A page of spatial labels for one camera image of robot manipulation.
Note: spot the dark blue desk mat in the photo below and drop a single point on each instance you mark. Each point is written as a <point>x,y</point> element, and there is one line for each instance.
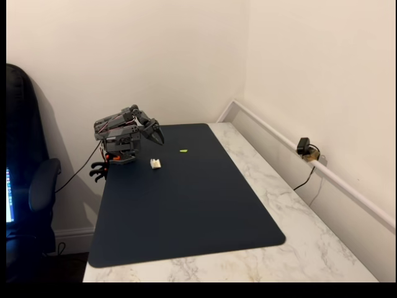
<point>186,201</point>

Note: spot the yellowish webcam tape mount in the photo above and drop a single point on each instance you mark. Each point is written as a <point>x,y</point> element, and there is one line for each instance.
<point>311,156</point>

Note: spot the grey SO-100 robot arm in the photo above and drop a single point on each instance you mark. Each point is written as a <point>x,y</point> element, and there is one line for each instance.
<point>119,130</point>

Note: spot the lit laptop screen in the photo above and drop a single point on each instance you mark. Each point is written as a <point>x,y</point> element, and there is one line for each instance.
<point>9,195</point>

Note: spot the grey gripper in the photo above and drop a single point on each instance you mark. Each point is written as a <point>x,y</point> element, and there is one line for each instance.
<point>154,131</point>

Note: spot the white desk back rail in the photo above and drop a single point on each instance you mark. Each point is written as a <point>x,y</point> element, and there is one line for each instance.
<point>341,183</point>

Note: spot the black webcam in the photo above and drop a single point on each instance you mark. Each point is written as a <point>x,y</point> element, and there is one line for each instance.
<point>302,145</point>

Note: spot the white skirting board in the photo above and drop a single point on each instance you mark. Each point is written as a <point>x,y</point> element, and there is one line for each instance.
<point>74,237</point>

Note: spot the small white cube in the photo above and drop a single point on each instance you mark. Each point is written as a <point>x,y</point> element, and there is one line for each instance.
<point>155,164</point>

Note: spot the black office chair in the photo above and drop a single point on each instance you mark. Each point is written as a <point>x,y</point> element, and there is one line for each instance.
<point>24,124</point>

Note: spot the black table clamp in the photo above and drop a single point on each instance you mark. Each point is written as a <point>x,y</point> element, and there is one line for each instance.
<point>100,165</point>
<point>97,176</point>

